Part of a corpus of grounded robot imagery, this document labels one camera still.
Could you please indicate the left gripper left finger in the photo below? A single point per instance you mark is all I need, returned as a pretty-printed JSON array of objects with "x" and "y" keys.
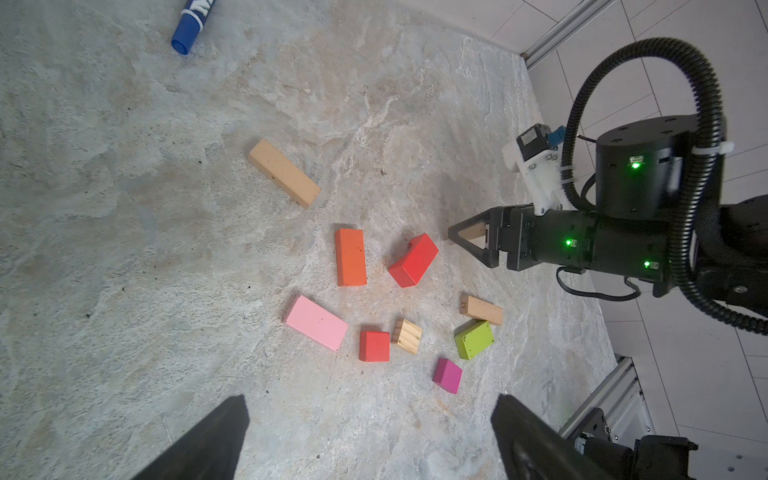
[{"x": 209, "y": 450}]

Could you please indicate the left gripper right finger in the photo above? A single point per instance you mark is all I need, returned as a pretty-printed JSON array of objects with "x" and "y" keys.
[{"x": 530, "y": 449}]

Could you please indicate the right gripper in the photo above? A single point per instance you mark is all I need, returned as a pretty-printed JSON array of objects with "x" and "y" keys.
[{"x": 575, "y": 240}]

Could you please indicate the natural wood plank block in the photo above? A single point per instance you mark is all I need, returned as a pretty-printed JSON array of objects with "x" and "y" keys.
[{"x": 478, "y": 309}]

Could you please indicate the lime green block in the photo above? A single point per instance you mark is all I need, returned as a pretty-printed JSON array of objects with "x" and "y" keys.
[{"x": 474, "y": 339}]

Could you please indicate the natural wood long block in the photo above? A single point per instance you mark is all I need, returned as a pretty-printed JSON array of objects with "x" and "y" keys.
[{"x": 281, "y": 171}]

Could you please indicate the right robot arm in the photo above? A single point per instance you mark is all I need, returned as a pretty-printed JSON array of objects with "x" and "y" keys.
[{"x": 638, "y": 184}]

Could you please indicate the red arch block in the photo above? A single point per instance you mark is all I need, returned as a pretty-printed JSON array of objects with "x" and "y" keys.
[{"x": 410, "y": 269}]

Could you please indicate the orange wood block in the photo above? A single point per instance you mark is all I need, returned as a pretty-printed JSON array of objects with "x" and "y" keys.
[{"x": 350, "y": 258}]

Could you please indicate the pink wood block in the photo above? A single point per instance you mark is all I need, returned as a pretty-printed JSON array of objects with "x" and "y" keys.
[{"x": 316, "y": 323}]

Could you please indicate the magenta cube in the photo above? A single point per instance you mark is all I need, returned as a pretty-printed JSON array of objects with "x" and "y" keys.
[{"x": 448, "y": 375}]

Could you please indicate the small striped wood cube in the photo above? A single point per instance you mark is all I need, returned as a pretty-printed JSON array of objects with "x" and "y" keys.
[{"x": 407, "y": 336}]

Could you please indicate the small red cube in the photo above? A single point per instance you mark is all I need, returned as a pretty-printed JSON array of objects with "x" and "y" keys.
[{"x": 374, "y": 346}]

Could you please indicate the blue whiteboard marker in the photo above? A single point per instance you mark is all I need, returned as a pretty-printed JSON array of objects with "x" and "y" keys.
[{"x": 192, "y": 21}]

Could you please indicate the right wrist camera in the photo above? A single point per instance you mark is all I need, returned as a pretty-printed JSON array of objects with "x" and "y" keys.
[{"x": 536, "y": 155}]

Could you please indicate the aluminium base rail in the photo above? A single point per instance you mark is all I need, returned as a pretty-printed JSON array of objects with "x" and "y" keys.
[{"x": 616, "y": 411}]

